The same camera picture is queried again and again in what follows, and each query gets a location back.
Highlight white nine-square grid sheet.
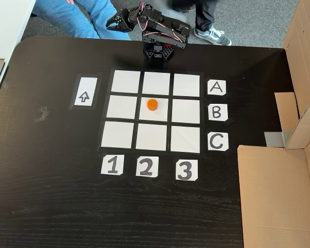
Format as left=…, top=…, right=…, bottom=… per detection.
left=98, top=68, right=205, bottom=155

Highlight round orange token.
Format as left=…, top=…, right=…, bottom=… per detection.
left=147, top=98, right=159, bottom=112

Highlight large brown cardboard box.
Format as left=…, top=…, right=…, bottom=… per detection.
left=237, top=0, right=310, bottom=248

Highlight walking person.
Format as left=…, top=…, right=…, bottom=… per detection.
left=167, top=0, right=233, bottom=47

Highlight white arrow paper sheet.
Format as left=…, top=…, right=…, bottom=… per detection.
left=73, top=76, right=99, bottom=107

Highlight paper sheet letter B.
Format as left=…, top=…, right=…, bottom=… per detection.
left=208, top=104, right=229, bottom=121

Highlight paper sheet letter A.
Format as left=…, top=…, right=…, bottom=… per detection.
left=207, top=79, right=227, bottom=96

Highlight paper sheet number 3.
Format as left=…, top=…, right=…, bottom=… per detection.
left=175, top=159, right=199, bottom=181

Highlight paper sheet number 1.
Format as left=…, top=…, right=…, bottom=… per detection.
left=101, top=154, right=125, bottom=176

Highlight paper sheet letter C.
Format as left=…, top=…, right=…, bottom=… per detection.
left=207, top=132, right=229, bottom=151

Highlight red white servo cable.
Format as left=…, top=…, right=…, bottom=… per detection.
left=135, top=14, right=148, bottom=34

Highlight paper sheet number 2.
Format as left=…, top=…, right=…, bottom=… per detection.
left=135, top=156, right=160, bottom=178

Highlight seated person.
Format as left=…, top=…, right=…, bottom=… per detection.
left=32, top=0, right=132, bottom=41

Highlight clear tape scraps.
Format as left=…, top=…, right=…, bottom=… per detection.
left=35, top=105, right=50, bottom=122

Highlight white desk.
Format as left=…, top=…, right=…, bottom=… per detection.
left=0, top=0, right=37, bottom=109

